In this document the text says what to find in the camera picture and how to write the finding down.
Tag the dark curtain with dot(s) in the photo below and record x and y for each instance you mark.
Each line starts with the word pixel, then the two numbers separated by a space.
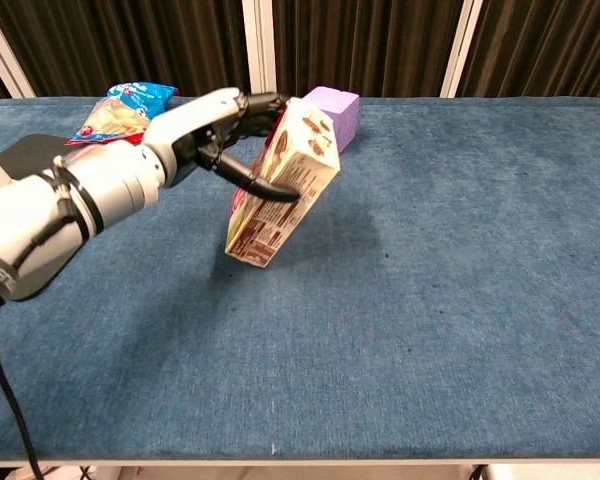
pixel 130 45

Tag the blue snack chip bag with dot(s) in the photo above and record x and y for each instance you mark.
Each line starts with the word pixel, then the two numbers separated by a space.
pixel 122 117

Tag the cookie box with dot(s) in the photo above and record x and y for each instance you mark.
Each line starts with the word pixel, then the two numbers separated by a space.
pixel 290 185

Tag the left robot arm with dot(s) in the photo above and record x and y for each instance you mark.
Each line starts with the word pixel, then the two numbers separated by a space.
pixel 65 210

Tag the black mat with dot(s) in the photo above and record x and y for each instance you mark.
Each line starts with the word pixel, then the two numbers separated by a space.
pixel 27 152

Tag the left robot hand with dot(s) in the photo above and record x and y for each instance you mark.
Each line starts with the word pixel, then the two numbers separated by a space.
pixel 200 135

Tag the blue table cloth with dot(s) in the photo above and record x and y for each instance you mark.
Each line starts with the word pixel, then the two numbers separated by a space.
pixel 380 325

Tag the purple foam cube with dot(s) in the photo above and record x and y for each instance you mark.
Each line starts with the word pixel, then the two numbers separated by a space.
pixel 344 117

